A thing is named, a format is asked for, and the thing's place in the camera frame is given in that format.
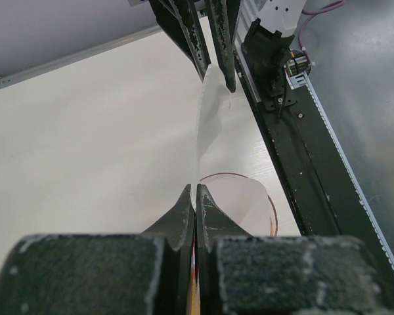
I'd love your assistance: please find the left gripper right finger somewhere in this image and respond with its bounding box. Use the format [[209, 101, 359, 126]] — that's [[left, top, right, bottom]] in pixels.
[[195, 185, 394, 314]]

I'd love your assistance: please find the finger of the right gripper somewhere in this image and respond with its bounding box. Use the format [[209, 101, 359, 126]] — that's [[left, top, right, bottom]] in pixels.
[[149, 0, 211, 79], [204, 0, 241, 93]]

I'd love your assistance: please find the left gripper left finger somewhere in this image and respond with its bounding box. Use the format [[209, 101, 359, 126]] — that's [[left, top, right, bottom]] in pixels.
[[0, 186, 194, 314]]

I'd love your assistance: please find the pink glass dripper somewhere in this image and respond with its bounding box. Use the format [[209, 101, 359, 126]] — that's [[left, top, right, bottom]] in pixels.
[[198, 173, 279, 237]]

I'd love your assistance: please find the white paper coffee filter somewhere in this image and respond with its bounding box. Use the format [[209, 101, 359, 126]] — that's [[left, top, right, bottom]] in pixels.
[[200, 175, 273, 236]]

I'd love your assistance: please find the coffee filter pack orange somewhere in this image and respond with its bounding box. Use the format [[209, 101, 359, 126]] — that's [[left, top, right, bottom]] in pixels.
[[186, 259, 201, 315]]

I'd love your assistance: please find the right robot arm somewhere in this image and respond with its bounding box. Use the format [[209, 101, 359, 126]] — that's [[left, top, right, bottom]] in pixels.
[[150, 1, 305, 92]]

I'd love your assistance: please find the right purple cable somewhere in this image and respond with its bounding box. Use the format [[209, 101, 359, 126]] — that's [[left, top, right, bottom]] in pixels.
[[297, 0, 345, 75]]

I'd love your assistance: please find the grey cable duct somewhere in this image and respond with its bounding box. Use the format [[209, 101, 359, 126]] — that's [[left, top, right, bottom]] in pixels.
[[287, 73, 394, 296]]

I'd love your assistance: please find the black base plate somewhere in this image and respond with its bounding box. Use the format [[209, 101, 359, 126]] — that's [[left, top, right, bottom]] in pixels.
[[234, 51, 394, 288]]

